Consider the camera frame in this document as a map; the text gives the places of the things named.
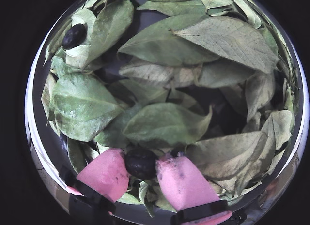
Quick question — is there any pink padded gripper finger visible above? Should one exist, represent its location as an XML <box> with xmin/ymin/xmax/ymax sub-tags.
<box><xmin>59</xmin><ymin>148</ymin><xmax>130</xmax><ymax>225</ymax></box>
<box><xmin>156</xmin><ymin>154</ymin><xmax>233</xmax><ymax>225</ymax></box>

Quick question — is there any heap of green leaves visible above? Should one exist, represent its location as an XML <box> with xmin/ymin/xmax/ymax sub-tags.
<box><xmin>41</xmin><ymin>0</ymin><xmax>300</xmax><ymax>218</ymax></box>

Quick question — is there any dark blueberry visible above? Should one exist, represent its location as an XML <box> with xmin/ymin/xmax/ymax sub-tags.
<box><xmin>62</xmin><ymin>23</ymin><xmax>87</xmax><ymax>51</ymax></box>
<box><xmin>124</xmin><ymin>149</ymin><xmax>158</xmax><ymax>180</ymax></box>

